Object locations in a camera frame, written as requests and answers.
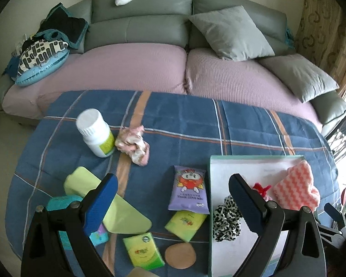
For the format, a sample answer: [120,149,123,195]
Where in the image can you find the pink seat cushion cover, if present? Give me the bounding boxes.
[185,48,323,127]
[2,43,188,119]

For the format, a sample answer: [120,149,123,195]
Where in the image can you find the blue plaid blanket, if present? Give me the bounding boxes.
[5,90,339,277]

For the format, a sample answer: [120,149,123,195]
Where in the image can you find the beige powder puff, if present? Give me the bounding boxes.
[127,266,156,277]

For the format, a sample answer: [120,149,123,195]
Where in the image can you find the blue patterned inflatable float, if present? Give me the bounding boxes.
[15,39,70,87]

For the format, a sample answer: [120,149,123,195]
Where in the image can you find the pink wavy striped cloth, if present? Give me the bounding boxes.
[270,160,321,212]

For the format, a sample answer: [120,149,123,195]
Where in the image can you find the white bottle with green label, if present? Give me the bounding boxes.
[76,108,116,158]

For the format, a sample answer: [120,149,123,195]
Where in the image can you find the dark blue cloth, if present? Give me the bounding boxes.
[4,57,21,78]

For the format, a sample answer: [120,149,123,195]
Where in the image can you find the flat grey pillow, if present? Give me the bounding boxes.
[258,53,340,103]

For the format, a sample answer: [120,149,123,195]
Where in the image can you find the square grey pillow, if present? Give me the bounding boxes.
[188,6,276,62]

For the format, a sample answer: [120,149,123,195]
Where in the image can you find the yellow green tissue pack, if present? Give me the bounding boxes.
[164,210,208,243]

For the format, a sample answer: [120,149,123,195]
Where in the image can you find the round tan compact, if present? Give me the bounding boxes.
[164,242,197,269]

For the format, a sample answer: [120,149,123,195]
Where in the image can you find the pink white scrunchie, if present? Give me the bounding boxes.
[115,125,150,167]

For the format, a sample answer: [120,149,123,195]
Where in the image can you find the beige patterned curtain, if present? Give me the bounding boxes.
[294,0,346,101]

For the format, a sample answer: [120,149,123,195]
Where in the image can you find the leopard print scrunchie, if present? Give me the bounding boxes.
[213,195,243,242]

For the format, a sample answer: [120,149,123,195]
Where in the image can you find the black teal trimmed cloth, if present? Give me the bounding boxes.
[37,3,89,49]

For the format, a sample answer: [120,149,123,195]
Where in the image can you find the green tissue pack round logo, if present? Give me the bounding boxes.
[122,232,165,268]

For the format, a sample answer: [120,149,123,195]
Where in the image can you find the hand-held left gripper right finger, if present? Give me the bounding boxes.
[228,174,326,277]

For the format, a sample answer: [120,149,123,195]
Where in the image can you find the black lattice rack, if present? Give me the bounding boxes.
[324,112,346,168]

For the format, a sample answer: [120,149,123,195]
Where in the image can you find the red pink hair tie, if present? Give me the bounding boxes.
[251,182,273,202]

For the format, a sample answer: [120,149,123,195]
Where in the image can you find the grey sofa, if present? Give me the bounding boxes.
[0,0,346,130]

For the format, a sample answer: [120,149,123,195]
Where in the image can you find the small teal cloth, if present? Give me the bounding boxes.
[285,27,295,48]

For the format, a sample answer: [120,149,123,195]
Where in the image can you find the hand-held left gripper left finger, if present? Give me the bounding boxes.
[20,173,119,277]

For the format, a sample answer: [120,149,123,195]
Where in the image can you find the purple cartoon tissue packet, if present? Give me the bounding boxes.
[168,165,210,214]

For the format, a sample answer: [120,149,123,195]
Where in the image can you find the white tray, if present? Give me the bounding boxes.
[208,155,320,277]

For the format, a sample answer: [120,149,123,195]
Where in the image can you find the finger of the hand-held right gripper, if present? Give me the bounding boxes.
[317,223,343,249]
[324,203,346,231]

